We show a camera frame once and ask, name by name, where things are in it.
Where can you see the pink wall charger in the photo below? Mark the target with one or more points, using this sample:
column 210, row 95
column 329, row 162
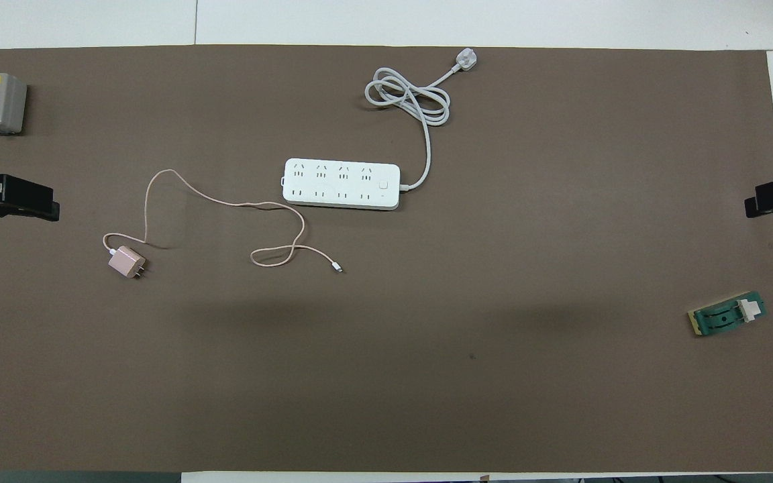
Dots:
column 125, row 261

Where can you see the white power strip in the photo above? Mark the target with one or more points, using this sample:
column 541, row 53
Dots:
column 343, row 184

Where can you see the brown table mat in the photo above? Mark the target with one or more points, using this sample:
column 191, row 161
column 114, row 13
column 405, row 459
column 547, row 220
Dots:
column 427, row 369

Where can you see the green knife switch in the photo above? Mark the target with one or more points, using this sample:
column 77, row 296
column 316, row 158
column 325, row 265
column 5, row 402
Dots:
column 722, row 318

